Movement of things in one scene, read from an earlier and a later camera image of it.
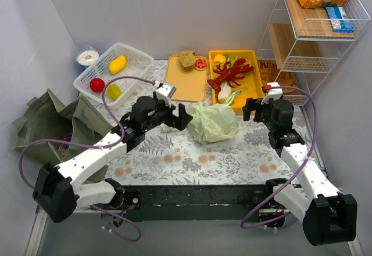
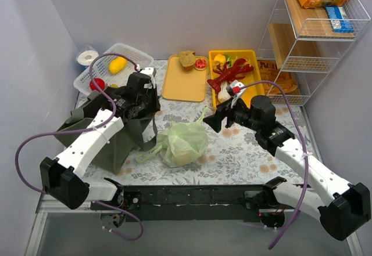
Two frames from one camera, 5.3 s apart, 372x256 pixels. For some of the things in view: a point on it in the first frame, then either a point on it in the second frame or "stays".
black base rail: [272, 203] stays
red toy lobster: [229, 75] stays
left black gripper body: [175, 117] → [149, 100]
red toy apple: [97, 85] stays
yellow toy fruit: [117, 64] stays
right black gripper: [256, 110] → [227, 116]
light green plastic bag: [213, 122] → [180, 143]
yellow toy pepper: [219, 59] stays
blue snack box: [340, 23] stays
